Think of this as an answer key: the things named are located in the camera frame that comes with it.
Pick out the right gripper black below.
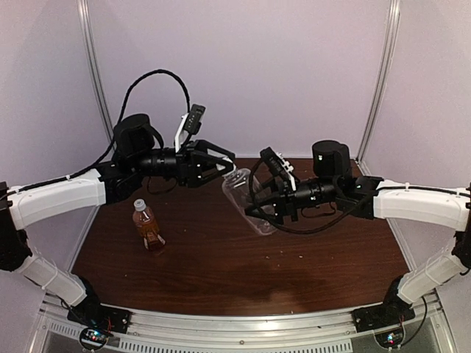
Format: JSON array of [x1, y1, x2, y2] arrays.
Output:
[[244, 174, 339, 225]]

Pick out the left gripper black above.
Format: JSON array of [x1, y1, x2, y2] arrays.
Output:
[[131, 138, 236, 188]]

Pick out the clear plastic bottle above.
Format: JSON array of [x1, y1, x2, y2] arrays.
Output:
[[222, 168, 277, 236]]

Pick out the white cap of tea bottle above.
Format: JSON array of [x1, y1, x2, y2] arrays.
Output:
[[133, 199, 146, 212]]

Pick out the amber tea bottle red label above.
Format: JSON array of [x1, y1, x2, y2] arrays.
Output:
[[132, 207, 166, 252]]

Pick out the white cap of clear bottle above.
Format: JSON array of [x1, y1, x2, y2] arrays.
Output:
[[223, 157, 236, 173]]

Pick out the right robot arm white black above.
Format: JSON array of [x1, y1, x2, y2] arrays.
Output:
[[244, 140, 470, 325]]

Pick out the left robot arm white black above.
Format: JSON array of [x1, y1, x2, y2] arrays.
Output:
[[1, 112, 236, 327]]

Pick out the right circuit board with LEDs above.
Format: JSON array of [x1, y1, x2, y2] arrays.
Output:
[[375, 330, 404, 349]]

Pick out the circuit board with leds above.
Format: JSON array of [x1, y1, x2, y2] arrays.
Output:
[[79, 328, 109, 351], [375, 330, 404, 349]]

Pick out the left circuit board with LEDs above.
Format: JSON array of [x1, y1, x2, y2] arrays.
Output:
[[79, 328, 109, 351]]

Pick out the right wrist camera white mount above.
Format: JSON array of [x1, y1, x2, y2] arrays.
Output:
[[260, 147, 297, 191]]

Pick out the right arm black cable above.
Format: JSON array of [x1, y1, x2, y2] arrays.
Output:
[[248, 161, 471, 235]]

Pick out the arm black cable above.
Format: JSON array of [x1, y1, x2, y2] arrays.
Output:
[[65, 68, 192, 185], [248, 161, 471, 235]]

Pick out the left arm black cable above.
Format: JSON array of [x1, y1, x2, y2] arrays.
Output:
[[65, 68, 192, 185]]

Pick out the front aluminium rail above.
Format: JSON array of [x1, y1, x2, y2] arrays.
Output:
[[36, 301, 453, 353]]

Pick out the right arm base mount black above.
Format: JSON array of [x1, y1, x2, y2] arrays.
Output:
[[351, 276, 415, 332]]

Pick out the left aluminium frame post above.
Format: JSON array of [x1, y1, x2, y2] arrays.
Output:
[[77, 0, 113, 141]]

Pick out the aluminium frame post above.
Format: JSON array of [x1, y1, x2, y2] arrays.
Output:
[[77, 0, 113, 141], [356, 0, 401, 165]]

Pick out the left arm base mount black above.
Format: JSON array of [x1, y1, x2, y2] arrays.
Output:
[[67, 277, 131, 334]]

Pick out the right aluminium frame post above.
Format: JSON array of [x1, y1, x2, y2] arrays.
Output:
[[356, 0, 401, 165]]

